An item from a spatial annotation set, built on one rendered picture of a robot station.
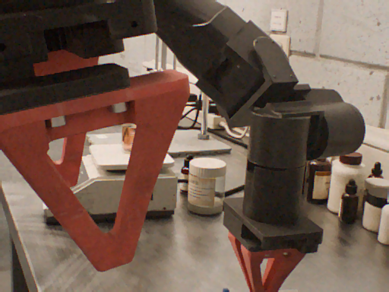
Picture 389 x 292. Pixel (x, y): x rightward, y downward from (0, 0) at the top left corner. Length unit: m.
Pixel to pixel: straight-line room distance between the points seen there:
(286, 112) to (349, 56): 0.67
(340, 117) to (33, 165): 0.42
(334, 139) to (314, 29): 0.73
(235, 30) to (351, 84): 0.65
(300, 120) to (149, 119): 0.34
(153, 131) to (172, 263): 0.53
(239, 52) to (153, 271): 0.30
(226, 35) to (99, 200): 0.38
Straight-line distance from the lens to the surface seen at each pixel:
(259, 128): 0.51
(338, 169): 0.92
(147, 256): 0.72
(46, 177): 0.18
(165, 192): 0.83
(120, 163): 0.81
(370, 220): 0.88
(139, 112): 0.18
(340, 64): 1.20
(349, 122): 0.57
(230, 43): 0.52
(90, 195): 0.81
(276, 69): 0.53
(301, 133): 0.51
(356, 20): 1.16
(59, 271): 0.69
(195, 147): 1.23
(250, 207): 0.53
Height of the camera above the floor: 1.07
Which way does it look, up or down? 14 degrees down
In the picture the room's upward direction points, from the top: 3 degrees clockwise
